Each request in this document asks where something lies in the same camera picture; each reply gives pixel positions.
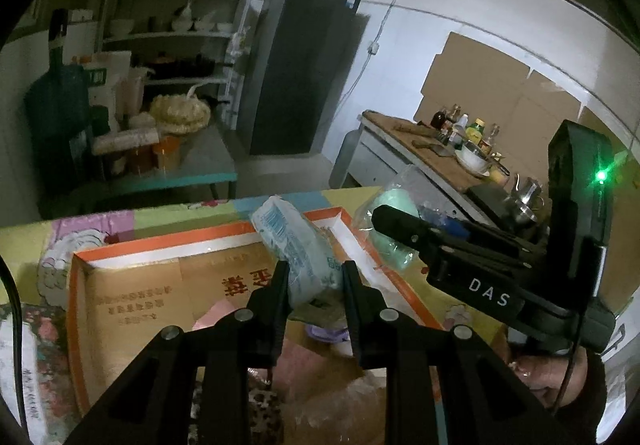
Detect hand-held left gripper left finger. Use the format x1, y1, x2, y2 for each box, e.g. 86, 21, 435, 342
62, 260, 292, 445

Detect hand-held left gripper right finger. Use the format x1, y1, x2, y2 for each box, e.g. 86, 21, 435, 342
341, 260, 551, 445

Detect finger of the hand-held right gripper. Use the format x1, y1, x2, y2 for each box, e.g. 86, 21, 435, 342
439, 218, 549, 259
371, 204, 527, 272

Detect green towel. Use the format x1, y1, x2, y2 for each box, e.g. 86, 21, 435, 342
352, 164, 451, 271

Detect blue patterned tissue pack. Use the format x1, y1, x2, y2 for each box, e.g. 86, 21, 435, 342
249, 195, 346, 309

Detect white plastic bag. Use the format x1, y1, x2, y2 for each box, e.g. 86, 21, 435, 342
286, 372, 389, 445

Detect leopard print cloth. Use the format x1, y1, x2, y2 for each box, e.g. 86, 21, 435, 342
191, 377, 287, 445

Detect orange-rimmed cardboard box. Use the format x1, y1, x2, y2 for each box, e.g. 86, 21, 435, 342
66, 206, 506, 418

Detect person's right forearm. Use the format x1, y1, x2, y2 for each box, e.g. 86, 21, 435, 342
545, 350, 609, 445

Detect person's right hand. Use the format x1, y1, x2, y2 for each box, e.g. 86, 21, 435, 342
509, 354, 589, 409

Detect black induction cooker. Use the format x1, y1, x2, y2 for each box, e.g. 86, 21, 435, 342
467, 185, 522, 217

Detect metal kettle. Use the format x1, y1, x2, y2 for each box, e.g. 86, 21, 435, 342
506, 174, 547, 227

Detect wooden kitchen counter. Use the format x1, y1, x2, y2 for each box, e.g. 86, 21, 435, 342
327, 110, 551, 246

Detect white mixing bowl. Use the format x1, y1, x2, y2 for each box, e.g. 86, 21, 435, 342
454, 142, 494, 176

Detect kitchen cleaver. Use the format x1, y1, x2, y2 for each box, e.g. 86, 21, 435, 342
412, 138, 454, 159

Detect cluster of condiment bottles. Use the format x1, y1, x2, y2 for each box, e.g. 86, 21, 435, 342
430, 104, 504, 157

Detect low teal table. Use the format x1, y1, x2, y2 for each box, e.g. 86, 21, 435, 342
91, 122, 239, 209

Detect dark grey refrigerator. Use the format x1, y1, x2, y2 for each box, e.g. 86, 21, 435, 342
240, 0, 364, 157

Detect orange basin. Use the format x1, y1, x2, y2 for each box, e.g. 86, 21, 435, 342
125, 135, 182, 174

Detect printed cartoon blanket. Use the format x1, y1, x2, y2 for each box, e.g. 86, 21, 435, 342
0, 185, 631, 445

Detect pale yellow bundle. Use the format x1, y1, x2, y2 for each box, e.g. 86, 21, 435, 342
149, 92, 212, 135

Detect white wrapped bundle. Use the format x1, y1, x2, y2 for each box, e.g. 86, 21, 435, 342
92, 128, 161, 155

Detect clear plastic container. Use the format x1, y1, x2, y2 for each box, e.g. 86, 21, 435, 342
117, 66, 151, 119

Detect black frying pan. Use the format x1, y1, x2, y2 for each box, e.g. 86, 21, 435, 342
142, 54, 224, 79

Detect white sack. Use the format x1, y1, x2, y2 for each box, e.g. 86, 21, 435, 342
82, 50, 132, 127

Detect blue water jug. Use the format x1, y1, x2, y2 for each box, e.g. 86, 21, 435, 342
24, 65, 94, 197

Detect black water pump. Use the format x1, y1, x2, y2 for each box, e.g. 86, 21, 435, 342
49, 9, 69, 69

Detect black cable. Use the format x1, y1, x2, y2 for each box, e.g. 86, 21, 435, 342
0, 255, 32, 445
549, 245, 590, 417

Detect cardboard wall sheets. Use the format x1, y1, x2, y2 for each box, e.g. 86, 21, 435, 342
414, 31, 640, 176

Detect white wall cable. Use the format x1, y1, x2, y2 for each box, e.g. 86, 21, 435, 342
344, 0, 437, 107

